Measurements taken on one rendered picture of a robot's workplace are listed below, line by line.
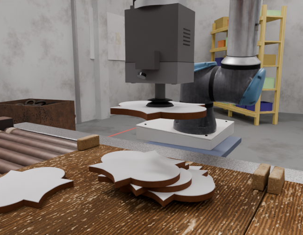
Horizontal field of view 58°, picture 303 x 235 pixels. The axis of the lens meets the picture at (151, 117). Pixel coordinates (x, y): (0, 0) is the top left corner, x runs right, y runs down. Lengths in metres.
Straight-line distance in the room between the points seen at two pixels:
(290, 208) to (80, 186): 0.31
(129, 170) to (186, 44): 0.20
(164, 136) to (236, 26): 0.41
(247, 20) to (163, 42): 0.49
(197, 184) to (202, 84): 0.51
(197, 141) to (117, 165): 0.50
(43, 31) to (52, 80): 0.87
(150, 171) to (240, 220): 0.13
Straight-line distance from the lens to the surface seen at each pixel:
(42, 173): 0.51
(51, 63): 5.49
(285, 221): 0.39
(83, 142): 0.64
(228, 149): 0.91
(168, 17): 0.38
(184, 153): 0.68
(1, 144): 0.87
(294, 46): 7.91
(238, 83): 0.84
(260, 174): 0.46
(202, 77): 0.88
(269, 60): 6.06
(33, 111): 3.89
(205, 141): 0.87
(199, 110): 0.37
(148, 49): 0.39
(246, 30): 0.84
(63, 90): 5.65
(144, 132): 0.97
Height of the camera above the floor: 1.12
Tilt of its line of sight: 10 degrees down
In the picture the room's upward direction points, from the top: straight up
